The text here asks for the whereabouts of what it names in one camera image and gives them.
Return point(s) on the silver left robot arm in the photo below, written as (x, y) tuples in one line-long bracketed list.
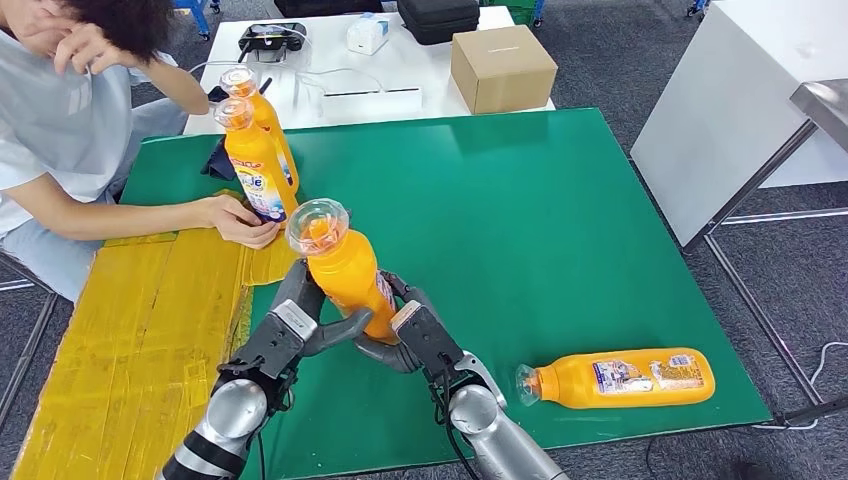
[(232, 411)]

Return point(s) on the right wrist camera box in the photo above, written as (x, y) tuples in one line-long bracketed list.
[(427, 338)]

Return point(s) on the black smartphone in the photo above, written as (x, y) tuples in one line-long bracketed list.
[(215, 95)]

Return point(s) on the steel table top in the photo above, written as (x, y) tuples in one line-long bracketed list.
[(828, 109)]

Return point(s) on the person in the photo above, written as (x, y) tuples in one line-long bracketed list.
[(66, 119)]

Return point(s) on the black carry case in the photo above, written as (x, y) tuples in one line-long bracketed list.
[(437, 20)]

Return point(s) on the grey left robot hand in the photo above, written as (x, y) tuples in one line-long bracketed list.
[(341, 328)]

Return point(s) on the white tissue box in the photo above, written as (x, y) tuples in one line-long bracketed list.
[(366, 34)]

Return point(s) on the white side table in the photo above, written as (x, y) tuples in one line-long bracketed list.
[(722, 99)]

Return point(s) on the blue tablet case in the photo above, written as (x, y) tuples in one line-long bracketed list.
[(215, 162)]

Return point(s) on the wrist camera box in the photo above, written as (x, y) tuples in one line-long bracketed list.
[(272, 344), (427, 338)]

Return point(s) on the orange Tide detergent bottle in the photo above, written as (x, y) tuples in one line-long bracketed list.
[(348, 272), (570, 384), (268, 119), (255, 159)]

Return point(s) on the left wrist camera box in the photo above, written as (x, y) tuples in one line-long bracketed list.
[(272, 344)]

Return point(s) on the person's left hand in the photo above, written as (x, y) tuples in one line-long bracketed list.
[(89, 50)]

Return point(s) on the green plastic crate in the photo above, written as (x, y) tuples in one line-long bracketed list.
[(510, 3)]

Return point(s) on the person's right forearm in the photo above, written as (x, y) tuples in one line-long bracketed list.
[(119, 215)]

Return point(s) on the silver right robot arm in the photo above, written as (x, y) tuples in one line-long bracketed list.
[(484, 424)]

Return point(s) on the black handheld controller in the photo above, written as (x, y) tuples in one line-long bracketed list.
[(273, 41)]

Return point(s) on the yellow taped cardboard sheet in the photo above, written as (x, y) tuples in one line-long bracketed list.
[(132, 344)]

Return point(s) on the blue gantry frame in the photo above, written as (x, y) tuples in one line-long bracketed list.
[(539, 13), (199, 14)]

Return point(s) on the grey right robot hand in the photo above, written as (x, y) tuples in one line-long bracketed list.
[(391, 358)]

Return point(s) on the grey metal table frame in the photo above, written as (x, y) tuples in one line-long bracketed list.
[(762, 179)]

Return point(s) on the person's left forearm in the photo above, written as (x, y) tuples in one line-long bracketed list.
[(175, 86)]

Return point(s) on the long white box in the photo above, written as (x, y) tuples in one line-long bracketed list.
[(371, 104)]

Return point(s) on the person's right hand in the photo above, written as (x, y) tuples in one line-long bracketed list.
[(238, 222)]

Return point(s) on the brown cardboard box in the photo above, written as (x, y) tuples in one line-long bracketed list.
[(503, 66)]

